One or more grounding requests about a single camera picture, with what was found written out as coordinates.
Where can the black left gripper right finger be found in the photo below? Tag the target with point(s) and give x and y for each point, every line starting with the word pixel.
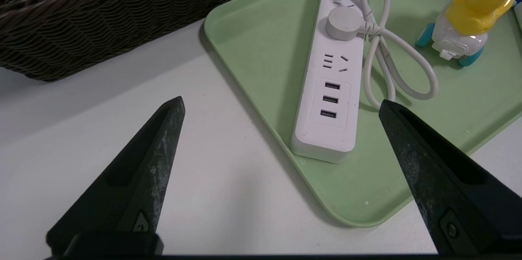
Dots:
pixel 440 186

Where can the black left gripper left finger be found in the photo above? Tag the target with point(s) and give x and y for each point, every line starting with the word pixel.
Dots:
pixel 138 178

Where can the yellow duck toy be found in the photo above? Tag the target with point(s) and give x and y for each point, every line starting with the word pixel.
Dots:
pixel 469 11

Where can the dark brown wicker basket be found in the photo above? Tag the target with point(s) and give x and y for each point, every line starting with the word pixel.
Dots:
pixel 102 19

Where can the light green plastic tray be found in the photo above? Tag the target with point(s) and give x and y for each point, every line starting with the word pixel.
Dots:
pixel 265 47

